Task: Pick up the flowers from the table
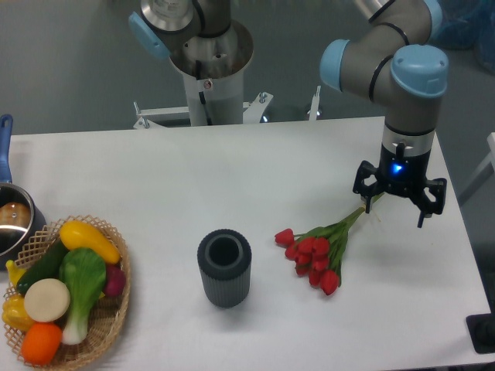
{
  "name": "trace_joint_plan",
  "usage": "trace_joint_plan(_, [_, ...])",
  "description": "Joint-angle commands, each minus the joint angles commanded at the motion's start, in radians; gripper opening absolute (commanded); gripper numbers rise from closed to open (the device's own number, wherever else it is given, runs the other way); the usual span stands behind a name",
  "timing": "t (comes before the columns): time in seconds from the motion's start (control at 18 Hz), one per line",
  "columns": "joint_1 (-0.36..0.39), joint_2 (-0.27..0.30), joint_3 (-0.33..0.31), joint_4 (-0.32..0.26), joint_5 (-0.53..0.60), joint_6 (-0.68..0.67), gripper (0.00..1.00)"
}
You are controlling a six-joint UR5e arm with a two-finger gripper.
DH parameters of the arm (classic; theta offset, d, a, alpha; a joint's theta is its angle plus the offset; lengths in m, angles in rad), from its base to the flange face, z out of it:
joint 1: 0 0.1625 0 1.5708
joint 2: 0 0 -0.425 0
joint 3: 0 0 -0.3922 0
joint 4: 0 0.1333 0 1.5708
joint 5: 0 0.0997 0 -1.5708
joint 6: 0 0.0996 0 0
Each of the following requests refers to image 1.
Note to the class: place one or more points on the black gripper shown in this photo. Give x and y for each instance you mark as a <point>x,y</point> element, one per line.
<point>404,177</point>

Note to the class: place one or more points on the red tulip bouquet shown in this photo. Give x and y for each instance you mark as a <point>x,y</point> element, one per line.
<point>318,253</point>

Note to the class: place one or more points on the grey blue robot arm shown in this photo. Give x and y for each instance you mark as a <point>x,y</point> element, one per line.
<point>393,66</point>

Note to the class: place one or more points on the blue plastic bag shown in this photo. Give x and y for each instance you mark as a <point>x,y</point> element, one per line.
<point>469,25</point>

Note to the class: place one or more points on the black device at table edge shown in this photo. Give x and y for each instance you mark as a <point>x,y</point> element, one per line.
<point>481,331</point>

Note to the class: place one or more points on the dark grey ribbed vase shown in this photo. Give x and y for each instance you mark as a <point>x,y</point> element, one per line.
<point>224,259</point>

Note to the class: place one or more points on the red radish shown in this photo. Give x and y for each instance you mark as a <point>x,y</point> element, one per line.
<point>115,281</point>

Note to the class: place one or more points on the woven wicker basket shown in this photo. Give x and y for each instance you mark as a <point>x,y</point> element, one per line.
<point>107,316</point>

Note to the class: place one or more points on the green bok choy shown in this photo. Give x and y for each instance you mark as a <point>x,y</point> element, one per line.
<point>84,273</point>

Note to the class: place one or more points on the yellow squash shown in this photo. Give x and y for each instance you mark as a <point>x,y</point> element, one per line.
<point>75,234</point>

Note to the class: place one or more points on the dark green cucumber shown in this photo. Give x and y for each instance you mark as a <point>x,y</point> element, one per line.
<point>45,267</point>

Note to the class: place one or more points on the beige round bun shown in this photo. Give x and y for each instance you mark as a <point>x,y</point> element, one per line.
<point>47,300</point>

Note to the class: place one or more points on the orange fruit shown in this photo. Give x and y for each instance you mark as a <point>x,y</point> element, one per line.
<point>41,343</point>

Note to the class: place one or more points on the yellow banana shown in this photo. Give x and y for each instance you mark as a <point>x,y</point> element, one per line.
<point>15,273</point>

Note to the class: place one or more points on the yellow bell pepper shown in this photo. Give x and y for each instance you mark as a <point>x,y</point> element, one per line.
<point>15,315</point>

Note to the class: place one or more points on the white furniture frame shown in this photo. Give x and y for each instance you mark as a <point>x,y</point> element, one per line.
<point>480,175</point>

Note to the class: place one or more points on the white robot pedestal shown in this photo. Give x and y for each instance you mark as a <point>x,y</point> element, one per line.
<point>212,101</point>

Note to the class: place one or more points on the blue handled saucepan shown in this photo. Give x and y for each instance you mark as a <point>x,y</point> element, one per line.
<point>20,217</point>

